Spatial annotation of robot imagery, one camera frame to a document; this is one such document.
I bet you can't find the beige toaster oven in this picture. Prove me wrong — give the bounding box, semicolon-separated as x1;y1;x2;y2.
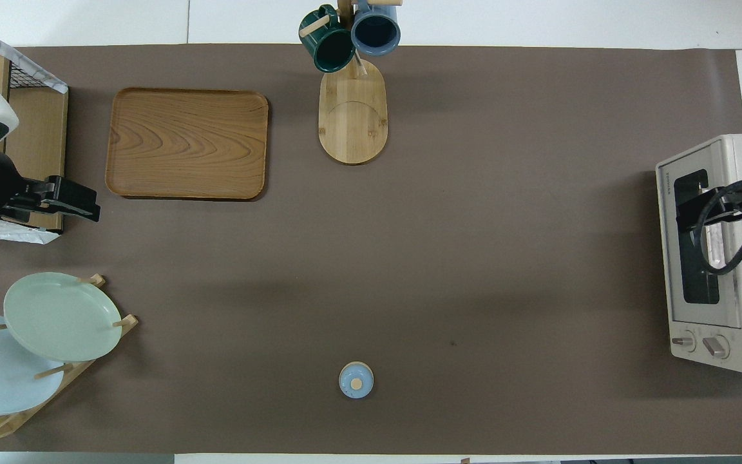
656;134;742;374

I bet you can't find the pale green racked plate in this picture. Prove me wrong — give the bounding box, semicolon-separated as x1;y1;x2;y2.
3;272;122;363

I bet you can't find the wooden serving tray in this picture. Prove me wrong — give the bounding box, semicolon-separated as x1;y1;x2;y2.
105;88;270;200

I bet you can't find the wooden plate rack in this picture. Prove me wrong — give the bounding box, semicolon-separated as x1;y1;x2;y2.
0;274;138;442

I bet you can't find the brown table mat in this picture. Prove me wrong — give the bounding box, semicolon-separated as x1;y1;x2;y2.
0;44;742;455

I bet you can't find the wooden mug tree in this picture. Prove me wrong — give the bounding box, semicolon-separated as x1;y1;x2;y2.
299;0;404;166

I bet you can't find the dark green mug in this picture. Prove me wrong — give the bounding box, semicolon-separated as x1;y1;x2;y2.
298;5;356;73

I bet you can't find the blue mug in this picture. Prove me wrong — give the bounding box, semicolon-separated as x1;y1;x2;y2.
350;0;402;57

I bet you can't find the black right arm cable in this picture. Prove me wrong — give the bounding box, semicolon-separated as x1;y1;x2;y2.
696;180;742;276

